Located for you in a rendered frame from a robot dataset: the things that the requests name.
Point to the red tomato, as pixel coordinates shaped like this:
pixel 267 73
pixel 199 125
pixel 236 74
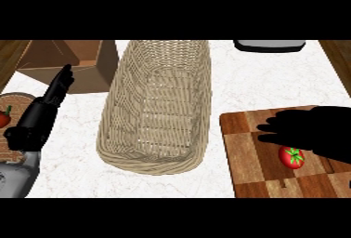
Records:
pixel 289 158

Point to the red pepper with green stem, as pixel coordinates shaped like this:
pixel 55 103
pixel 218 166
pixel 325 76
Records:
pixel 3 118

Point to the tan wicker basket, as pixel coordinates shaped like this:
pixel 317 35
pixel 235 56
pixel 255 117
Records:
pixel 158 108

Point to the wooden cutting board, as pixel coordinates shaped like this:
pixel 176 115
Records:
pixel 255 161

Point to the brown cardboard box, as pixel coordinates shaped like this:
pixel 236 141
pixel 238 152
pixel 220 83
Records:
pixel 87 65

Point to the round brown woven placemat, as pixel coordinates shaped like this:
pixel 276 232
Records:
pixel 13 108

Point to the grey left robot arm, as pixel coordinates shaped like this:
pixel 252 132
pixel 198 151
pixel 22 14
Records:
pixel 15 176

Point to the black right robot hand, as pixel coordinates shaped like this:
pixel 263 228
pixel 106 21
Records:
pixel 316 128

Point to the brown wooden panel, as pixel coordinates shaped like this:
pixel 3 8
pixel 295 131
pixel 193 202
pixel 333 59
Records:
pixel 339 59
pixel 9 55

